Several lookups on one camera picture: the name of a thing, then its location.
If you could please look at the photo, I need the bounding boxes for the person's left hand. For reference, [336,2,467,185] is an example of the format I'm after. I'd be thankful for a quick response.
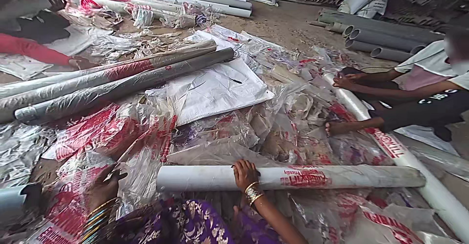
[86,163,128,210]

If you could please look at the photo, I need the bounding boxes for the person's right hand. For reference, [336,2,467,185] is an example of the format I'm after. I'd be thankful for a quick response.
[232,159,261,193]

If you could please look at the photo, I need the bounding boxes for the person's right forearm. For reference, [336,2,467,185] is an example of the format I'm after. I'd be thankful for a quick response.
[244,182,309,244]

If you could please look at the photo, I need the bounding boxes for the person's left forearm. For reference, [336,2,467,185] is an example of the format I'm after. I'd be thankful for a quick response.
[80,197,119,244]

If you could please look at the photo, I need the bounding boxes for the pile of plastic wrapping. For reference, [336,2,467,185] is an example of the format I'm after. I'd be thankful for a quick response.
[0,24,469,244]

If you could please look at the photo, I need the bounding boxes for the person's legs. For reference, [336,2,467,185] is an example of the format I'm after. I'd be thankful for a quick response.
[104,198,286,244]

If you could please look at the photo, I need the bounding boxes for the white woven sheet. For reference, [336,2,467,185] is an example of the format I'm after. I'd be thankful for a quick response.
[145,57,275,127]

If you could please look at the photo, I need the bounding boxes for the dark grey wrapped pipe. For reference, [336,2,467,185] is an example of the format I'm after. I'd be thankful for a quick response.
[14,47,235,126]

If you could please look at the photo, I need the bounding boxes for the blue-grey pipe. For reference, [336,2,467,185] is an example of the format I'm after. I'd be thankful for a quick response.
[0,183,43,225]

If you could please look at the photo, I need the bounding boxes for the grey wrapped pipe, red print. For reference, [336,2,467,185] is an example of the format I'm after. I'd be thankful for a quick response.
[0,44,217,123]

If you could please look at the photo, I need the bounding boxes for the pale wrapped pipe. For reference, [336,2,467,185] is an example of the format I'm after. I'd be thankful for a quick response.
[0,40,217,100]

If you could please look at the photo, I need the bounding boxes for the group of large grey pipes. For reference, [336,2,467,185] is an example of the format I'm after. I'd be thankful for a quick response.
[309,9,445,63]

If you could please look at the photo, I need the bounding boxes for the long white wrapped pipe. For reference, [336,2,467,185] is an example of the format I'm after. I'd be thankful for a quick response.
[323,72,469,243]

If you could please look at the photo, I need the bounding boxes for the stack of dark pipes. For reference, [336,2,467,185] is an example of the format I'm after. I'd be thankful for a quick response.
[385,0,469,33]

